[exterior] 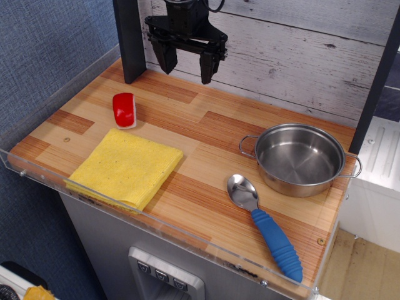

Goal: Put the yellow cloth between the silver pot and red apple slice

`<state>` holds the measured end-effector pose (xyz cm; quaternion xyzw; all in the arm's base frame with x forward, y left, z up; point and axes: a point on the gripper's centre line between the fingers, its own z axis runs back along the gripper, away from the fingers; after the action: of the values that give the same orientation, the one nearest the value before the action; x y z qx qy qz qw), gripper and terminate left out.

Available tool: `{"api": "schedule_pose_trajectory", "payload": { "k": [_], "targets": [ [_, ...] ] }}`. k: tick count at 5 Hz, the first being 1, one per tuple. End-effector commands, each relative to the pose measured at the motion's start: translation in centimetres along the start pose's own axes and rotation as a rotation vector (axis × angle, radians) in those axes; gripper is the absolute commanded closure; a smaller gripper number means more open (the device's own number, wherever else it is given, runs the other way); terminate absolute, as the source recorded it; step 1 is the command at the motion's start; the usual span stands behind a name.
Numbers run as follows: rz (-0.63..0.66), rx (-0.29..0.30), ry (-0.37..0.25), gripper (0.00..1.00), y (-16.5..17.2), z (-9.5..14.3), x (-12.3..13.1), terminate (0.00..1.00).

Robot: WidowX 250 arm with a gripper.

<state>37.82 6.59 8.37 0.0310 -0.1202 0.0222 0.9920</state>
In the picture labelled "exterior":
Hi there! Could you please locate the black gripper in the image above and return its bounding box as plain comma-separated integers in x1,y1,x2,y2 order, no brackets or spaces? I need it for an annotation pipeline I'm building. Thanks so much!
145,1,228,84

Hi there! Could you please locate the yellow cloth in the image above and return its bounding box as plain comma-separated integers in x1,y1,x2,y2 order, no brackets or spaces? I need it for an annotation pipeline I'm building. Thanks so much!
65,128,184,213

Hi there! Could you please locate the red apple slice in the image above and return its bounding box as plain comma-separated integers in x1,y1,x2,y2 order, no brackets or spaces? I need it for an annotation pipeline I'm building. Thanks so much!
112,92,137,129

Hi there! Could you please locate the silver pot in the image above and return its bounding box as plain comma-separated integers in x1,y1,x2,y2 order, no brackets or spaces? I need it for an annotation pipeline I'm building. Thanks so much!
239,123,363,198

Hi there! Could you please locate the grey toy fridge cabinet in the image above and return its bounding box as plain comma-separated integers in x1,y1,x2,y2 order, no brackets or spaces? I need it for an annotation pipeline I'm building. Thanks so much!
57,190,282,300

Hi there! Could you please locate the silver dispenser panel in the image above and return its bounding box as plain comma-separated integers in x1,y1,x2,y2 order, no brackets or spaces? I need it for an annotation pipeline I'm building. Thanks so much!
128,246,206,299

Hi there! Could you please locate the white toy sink unit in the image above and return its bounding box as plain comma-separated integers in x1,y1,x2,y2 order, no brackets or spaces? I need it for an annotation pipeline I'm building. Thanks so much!
339,117,399,252

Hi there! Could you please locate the yellow object bottom left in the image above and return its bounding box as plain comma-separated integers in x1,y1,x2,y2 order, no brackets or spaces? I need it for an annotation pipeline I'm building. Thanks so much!
23,286,56,300

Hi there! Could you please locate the black cable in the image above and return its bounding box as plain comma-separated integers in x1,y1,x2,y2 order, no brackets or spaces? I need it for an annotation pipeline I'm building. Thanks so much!
202,0,226,14

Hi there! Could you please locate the dark grey left post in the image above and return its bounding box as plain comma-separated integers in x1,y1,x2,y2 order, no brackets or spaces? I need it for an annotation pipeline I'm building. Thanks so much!
112,0,147,84

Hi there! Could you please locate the dark grey post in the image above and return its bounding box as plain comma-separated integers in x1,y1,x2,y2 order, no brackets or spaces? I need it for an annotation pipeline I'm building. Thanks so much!
348,0,400,154
112,0,147,84

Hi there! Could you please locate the spoon with blue handle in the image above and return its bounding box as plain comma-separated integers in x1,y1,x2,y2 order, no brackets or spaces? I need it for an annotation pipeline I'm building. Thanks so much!
227,174,303,283

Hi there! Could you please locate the dark grey right post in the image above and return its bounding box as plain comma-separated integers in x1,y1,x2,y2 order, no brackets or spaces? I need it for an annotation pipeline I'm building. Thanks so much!
348,0,400,154

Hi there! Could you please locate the clear acrylic guard rail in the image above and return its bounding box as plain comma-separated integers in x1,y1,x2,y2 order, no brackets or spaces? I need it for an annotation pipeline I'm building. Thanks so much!
4,62,354,299

